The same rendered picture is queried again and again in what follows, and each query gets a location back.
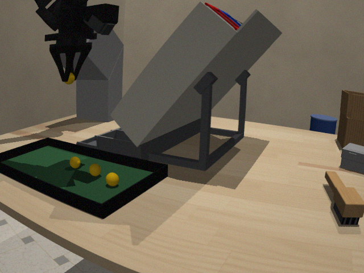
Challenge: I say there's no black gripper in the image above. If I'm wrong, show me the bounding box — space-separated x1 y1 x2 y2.
45 6 97 82

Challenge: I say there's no brown cardboard box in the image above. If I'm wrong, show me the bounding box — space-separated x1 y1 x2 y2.
337 90 364 148

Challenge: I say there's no yellow marble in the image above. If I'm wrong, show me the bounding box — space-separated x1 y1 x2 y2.
106 172 119 186
69 156 81 168
65 73 75 84
89 163 101 176

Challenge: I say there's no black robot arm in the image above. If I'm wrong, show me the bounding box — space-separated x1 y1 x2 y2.
34 0 119 35

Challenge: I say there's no green tray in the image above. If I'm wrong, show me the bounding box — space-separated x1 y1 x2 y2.
0 138 168 219

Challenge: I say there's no brown wire brush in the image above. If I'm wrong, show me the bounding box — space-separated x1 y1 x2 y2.
325 171 364 225

